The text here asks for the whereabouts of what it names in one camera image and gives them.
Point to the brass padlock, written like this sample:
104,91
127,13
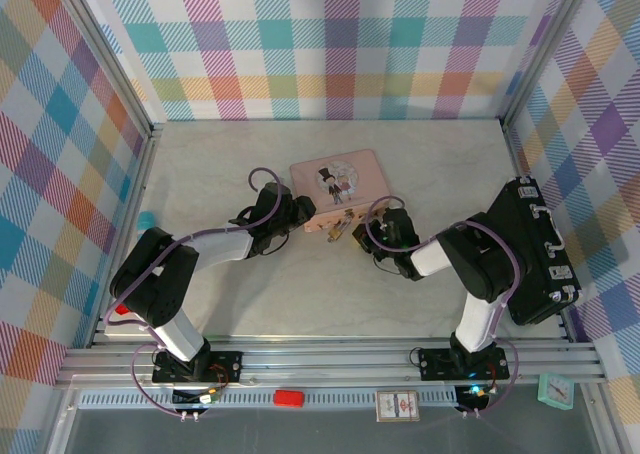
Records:
336,232

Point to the pink tin box with cartoon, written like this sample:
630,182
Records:
340,174

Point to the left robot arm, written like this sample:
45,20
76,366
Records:
155,279

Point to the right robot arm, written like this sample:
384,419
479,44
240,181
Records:
480,259

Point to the teal stick with red tip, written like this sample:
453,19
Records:
147,220

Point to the wide aluminium base beam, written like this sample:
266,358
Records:
325,366

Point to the black hard carrying case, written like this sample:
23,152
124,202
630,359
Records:
545,254

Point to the small framed label card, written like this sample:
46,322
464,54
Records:
397,406

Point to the red rectangular block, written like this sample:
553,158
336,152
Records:
288,398

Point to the small black controller board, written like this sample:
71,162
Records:
205,399
475,393

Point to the mint green alarm clock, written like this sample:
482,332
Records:
555,390

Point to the aluminium front rail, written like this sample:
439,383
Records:
325,340

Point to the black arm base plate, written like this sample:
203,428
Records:
435,364
225,366

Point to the aluminium corner post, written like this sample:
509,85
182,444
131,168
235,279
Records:
107,54
539,49

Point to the aluminium lower frame bar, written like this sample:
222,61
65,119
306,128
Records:
62,424
595,419

